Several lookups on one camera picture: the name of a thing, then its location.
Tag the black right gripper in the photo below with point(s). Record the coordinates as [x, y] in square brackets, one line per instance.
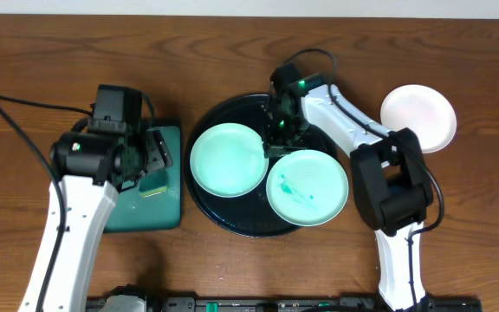
[282, 145]

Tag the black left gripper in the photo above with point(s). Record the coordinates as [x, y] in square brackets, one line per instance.
[149, 151]

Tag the green yellow sponge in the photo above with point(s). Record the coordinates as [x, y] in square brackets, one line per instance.
[153, 184]

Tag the green plate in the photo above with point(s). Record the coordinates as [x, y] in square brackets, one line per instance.
[307, 188]
[227, 160]

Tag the green plate front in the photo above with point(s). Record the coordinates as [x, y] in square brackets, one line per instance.
[307, 188]

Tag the white plate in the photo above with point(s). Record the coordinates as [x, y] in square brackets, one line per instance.
[423, 110]

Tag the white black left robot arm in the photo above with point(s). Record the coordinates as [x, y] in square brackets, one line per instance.
[91, 210]

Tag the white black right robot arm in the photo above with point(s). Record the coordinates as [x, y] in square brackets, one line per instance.
[390, 184]

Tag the rectangular black water tray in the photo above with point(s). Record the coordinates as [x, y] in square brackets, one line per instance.
[158, 212]

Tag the round black tray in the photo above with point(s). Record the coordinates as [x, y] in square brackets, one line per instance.
[250, 214]

